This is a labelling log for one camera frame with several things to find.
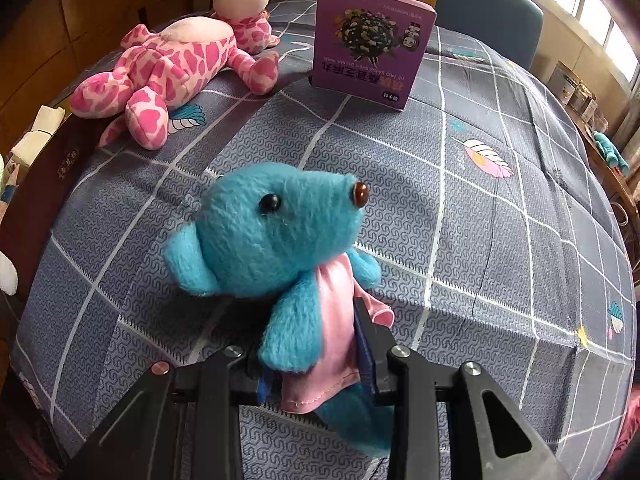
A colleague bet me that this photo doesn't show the wooden desk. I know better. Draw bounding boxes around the wooden desk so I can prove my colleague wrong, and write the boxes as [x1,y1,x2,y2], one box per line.
[575,120,640,242]

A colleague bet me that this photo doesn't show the small blue plush toy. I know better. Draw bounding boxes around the small blue plush toy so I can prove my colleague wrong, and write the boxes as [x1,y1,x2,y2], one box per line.
[592,130,631,172]

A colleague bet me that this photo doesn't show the white tin can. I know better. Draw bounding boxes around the white tin can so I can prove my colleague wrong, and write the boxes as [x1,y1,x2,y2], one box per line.
[554,60,582,107]

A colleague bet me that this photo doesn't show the pink spotted giraffe plush toy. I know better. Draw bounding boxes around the pink spotted giraffe plush toy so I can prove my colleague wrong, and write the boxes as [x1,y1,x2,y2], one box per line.
[68,0,281,151]

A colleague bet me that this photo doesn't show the purple cardboard box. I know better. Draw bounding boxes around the purple cardboard box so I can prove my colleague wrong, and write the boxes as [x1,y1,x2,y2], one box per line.
[309,0,439,114]

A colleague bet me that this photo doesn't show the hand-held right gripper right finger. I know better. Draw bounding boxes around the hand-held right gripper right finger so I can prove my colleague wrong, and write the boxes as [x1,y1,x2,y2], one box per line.
[352,298,571,480]

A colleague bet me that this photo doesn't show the group of jars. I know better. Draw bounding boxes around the group of jars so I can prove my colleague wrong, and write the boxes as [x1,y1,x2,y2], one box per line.
[570,77,609,128]

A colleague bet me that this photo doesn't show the blue plush toy pink dress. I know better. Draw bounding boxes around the blue plush toy pink dress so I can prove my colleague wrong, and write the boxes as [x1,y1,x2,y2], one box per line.
[162,161,397,459]

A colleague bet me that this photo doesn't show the yellow blue grey headboard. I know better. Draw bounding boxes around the yellow blue grey headboard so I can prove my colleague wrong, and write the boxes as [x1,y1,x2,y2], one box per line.
[322,0,544,72]

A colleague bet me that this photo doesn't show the wooden wardrobe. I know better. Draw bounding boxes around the wooden wardrobe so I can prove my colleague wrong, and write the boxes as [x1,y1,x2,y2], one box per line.
[0,0,228,128]

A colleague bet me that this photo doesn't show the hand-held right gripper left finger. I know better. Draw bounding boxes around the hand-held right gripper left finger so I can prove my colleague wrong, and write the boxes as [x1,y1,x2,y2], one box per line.
[65,345,271,480]

